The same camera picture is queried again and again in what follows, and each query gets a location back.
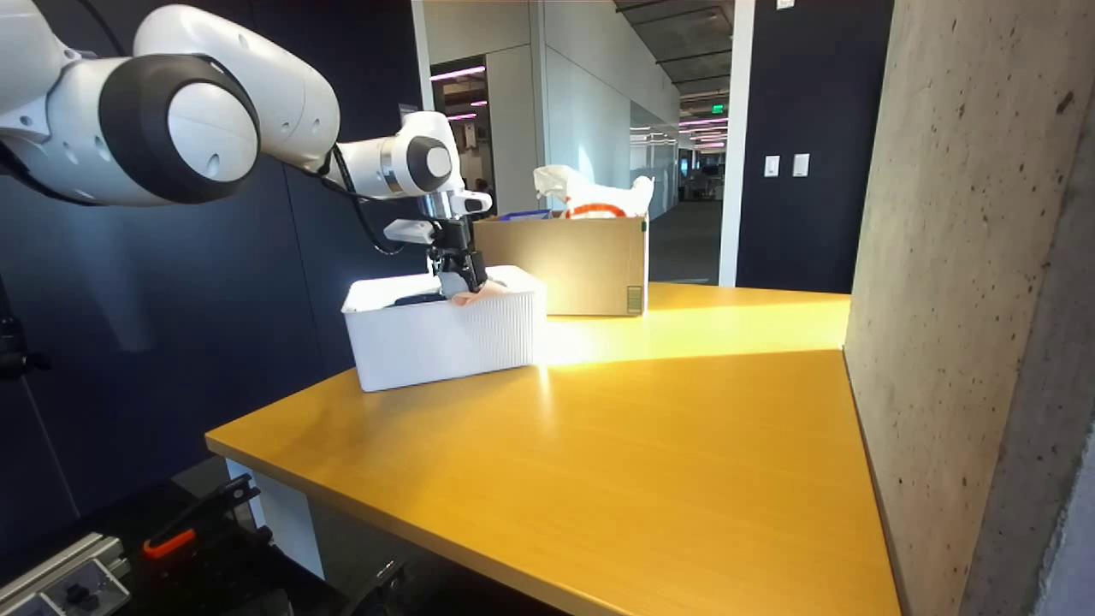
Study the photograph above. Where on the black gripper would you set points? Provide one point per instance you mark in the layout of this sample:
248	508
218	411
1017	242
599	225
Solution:
452	243

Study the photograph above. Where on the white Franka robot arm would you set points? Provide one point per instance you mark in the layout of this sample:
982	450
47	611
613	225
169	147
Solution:
71	125

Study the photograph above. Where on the white ribbed plastic basket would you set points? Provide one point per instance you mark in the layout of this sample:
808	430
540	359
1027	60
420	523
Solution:
445	343

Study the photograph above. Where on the peach pink cloth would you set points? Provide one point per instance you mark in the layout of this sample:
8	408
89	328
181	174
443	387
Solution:
490	296

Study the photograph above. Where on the brown cardboard box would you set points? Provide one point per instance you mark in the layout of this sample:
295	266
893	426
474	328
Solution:
583	267

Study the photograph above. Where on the white plastic bag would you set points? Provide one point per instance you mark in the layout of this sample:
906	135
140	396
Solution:
592	193

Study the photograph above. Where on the white table leg panel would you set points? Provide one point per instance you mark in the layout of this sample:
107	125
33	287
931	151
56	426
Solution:
278	519

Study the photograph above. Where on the grey concrete pillar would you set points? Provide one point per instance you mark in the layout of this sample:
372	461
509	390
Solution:
970	287

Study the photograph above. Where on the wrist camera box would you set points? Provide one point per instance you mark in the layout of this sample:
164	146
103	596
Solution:
478	205

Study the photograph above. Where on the white wall plate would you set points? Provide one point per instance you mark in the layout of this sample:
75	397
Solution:
802	167
770	167

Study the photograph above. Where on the aluminium rail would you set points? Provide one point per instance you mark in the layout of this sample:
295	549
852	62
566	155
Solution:
56	571

